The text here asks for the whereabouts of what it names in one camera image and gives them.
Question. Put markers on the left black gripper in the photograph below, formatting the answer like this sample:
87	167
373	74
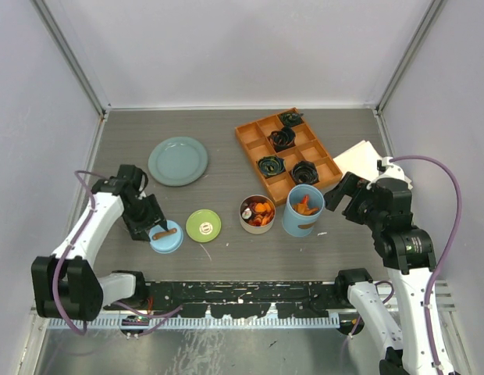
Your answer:
154	217

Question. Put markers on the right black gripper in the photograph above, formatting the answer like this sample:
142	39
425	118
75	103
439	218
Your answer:
348	183

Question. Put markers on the blue lid with strap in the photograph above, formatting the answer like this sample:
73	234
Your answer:
165	242

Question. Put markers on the blue cylindrical lunch container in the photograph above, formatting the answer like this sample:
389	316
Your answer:
303	207

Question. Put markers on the grey-blue plate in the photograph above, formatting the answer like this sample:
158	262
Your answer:
178	161

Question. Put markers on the pile of food pieces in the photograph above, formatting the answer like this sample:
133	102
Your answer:
258	212

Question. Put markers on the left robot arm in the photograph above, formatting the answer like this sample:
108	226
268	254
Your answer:
65	285

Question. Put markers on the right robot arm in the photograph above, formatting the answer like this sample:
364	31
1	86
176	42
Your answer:
412	344

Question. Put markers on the white folded cloth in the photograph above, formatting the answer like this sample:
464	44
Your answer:
365	162

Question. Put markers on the green round lid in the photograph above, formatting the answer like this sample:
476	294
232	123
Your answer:
203	225

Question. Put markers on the rolled black tie right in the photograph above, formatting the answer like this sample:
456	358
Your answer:
304	172

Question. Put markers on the orange wooden compartment tray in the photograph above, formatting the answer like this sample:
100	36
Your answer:
254	140

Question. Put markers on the rolled dark tie middle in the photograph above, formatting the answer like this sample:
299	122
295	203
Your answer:
282	139

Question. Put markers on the silver metal bowl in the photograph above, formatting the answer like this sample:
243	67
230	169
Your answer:
247	227

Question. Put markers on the rolled dark tie top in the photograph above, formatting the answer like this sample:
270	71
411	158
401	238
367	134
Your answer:
290	119

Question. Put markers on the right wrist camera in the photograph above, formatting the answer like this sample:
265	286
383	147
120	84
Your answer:
390	190

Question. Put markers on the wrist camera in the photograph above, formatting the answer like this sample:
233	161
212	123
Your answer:
390	190
133	175

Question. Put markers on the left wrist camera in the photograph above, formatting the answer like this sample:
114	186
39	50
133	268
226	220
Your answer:
133	175

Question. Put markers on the slotted cable duct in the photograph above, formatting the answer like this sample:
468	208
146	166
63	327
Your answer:
271	321

